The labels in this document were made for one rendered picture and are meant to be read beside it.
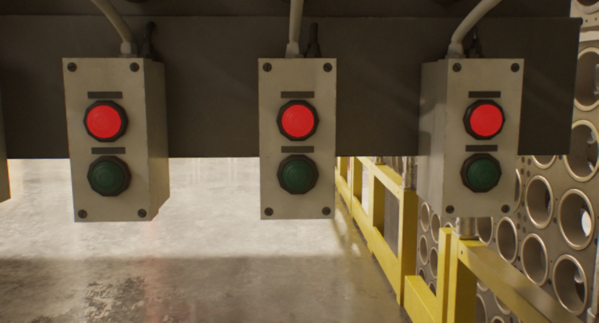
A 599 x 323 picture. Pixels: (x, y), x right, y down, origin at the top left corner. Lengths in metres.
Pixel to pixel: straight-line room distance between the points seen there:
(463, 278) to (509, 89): 0.76
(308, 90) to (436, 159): 0.15
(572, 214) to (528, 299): 1.56
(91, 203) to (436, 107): 0.34
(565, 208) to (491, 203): 1.93
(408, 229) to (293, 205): 1.20
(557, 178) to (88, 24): 2.14
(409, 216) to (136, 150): 1.26
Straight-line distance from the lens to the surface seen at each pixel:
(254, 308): 1.70
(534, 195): 2.68
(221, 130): 0.54
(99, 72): 0.47
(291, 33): 0.51
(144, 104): 0.46
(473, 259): 1.09
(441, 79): 0.49
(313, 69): 0.45
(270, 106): 0.45
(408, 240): 1.66
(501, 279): 0.98
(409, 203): 1.62
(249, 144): 0.54
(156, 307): 1.76
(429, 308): 1.44
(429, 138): 0.52
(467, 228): 1.17
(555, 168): 2.44
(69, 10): 0.61
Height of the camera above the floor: 0.75
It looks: 9 degrees down
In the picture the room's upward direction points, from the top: straight up
